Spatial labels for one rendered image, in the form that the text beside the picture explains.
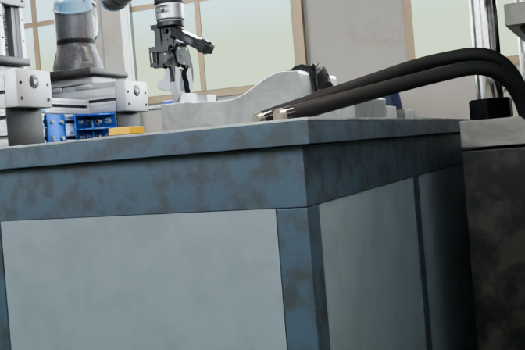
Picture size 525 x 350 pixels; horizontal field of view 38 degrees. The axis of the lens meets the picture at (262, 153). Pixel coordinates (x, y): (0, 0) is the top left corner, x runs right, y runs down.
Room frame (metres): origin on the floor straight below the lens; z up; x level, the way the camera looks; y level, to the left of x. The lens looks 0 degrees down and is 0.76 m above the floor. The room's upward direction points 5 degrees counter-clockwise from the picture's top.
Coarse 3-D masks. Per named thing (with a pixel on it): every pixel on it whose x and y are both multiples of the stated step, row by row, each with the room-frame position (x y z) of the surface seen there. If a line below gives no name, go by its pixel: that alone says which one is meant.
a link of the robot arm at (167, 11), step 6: (156, 6) 1.95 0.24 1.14; (162, 6) 1.94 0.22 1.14; (168, 6) 1.94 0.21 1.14; (174, 6) 1.94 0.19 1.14; (180, 6) 1.96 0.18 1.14; (156, 12) 1.96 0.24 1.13; (162, 12) 1.94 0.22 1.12; (168, 12) 1.94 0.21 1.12; (174, 12) 1.94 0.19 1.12; (180, 12) 1.95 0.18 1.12; (156, 18) 1.96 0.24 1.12; (162, 18) 1.94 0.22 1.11; (168, 18) 1.94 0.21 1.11; (174, 18) 1.95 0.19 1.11; (180, 18) 1.96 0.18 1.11
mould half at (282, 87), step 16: (272, 80) 1.77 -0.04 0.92; (288, 80) 1.76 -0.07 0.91; (304, 80) 1.77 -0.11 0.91; (336, 80) 1.98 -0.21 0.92; (240, 96) 1.81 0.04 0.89; (256, 96) 1.79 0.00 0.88; (272, 96) 1.77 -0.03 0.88; (288, 96) 1.76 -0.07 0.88; (176, 112) 1.88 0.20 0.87; (192, 112) 1.86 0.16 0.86; (208, 112) 1.85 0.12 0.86; (224, 112) 1.83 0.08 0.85; (240, 112) 1.81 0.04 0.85; (336, 112) 1.71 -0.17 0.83; (352, 112) 1.69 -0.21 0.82; (368, 112) 1.78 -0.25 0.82; (384, 112) 1.91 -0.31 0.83; (176, 128) 1.88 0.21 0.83
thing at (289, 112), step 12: (372, 84) 1.45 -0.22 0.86; (384, 84) 1.46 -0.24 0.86; (336, 96) 1.40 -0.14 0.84; (348, 96) 1.41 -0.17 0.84; (360, 96) 1.43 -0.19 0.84; (372, 96) 1.44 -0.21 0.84; (384, 96) 1.47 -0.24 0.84; (288, 108) 1.34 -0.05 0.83; (300, 108) 1.35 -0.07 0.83; (312, 108) 1.36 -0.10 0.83; (324, 108) 1.38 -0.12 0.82; (336, 108) 1.40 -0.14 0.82
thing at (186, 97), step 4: (180, 96) 1.94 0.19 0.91; (184, 96) 1.94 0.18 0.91; (188, 96) 1.94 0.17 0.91; (192, 96) 1.96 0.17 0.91; (196, 96) 1.98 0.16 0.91; (172, 100) 1.96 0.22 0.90; (180, 100) 1.94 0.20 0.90; (184, 100) 1.94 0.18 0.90; (188, 100) 1.94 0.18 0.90; (192, 100) 1.96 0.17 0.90; (196, 100) 1.98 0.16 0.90; (164, 104) 1.97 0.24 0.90; (148, 108) 2.01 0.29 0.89; (152, 108) 2.00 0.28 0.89; (156, 108) 2.00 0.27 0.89; (160, 108) 1.99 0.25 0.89
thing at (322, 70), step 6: (294, 66) 1.81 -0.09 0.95; (300, 66) 1.81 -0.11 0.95; (306, 66) 1.81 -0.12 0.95; (312, 66) 1.85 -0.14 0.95; (312, 72) 1.81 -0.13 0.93; (318, 72) 1.95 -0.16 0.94; (324, 72) 1.92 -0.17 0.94; (312, 78) 1.82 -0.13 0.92; (318, 78) 1.94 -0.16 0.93; (324, 78) 1.92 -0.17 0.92; (318, 84) 1.94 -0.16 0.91; (324, 84) 1.83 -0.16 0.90; (330, 84) 1.84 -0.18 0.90; (318, 90) 1.82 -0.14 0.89
